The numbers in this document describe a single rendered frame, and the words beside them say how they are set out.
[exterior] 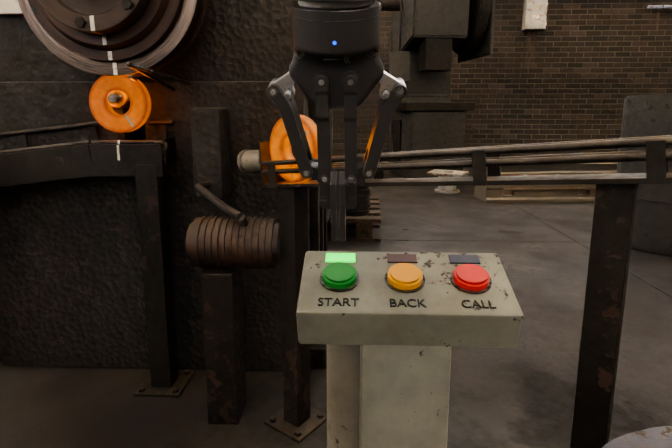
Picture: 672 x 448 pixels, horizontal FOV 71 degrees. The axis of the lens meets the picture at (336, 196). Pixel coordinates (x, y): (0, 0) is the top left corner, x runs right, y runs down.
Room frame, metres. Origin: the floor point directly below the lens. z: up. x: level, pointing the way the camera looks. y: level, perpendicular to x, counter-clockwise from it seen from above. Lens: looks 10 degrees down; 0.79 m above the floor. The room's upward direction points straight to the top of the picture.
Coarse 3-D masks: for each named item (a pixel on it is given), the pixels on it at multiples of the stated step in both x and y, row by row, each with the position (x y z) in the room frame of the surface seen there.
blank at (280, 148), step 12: (312, 120) 1.07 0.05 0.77; (276, 132) 1.11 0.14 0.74; (312, 132) 1.03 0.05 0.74; (276, 144) 1.11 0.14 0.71; (288, 144) 1.11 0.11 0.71; (312, 144) 1.03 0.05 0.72; (276, 156) 1.11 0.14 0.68; (288, 156) 1.10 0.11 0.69; (312, 156) 1.03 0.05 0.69; (276, 168) 1.11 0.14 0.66; (288, 180) 1.08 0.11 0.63; (300, 180) 1.06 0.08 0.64
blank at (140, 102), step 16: (112, 80) 1.25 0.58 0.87; (128, 80) 1.25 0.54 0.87; (96, 96) 1.26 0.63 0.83; (128, 96) 1.25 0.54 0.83; (144, 96) 1.25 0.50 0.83; (96, 112) 1.26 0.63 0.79; (112, 112) 1.26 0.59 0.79; (128, 112) 1.25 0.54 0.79; (144, 112) 1.25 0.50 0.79; (112, 128) 1.25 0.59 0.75; (128, 128) 1.25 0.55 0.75
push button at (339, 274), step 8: (336, 264) 0.53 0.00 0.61; (344, 264) 0.53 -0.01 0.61; (328, 272) 0.51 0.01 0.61; (336, 272) 0.51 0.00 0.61; (344, 272) 0.51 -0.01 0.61; (352, 272) 0.51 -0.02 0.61; (328, 280) 0.50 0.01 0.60; (336, 280) 0.50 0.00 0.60; (344, 280) 0.50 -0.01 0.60; (352, 280) 0.50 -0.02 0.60; (336, 288) 0.50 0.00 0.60; (344, 288) 0.50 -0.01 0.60
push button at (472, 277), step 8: (464, 264) 0.52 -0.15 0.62; (472, 264) 0.52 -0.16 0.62; (456, 272) 0.51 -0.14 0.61; (464, 272) 0.51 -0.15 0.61; (472, 272) 0.51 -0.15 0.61; (480, 272) 0.51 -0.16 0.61; (456, 280) 0.50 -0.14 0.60; (464, 280) 0.50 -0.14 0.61; (472, 280) 0.50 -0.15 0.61; (480, 280) 0.50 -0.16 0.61; (488, 280) 0.50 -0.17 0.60; (464, 288) 0.50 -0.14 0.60; (472, 288) 0.49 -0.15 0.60; (480, 288) 0.49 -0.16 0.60
